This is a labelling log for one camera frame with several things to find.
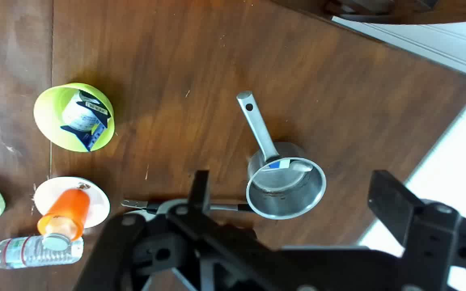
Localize black metal tongs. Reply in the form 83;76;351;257
120;199;254;214

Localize lime green bowl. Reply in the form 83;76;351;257
34;83;115;152

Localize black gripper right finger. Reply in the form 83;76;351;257
368;170;460;259

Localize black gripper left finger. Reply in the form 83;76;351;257
169;170;272;254

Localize blue white packet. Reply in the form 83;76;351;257
62;91;110;152

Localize small steel saucepan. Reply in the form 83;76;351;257
237;91;329;220

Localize clear plastic water bottle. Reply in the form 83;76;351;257
0;236;84;270

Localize white saucer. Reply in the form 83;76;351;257
33;176;110;228

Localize orange plastic cup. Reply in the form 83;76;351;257
38;188;91;241

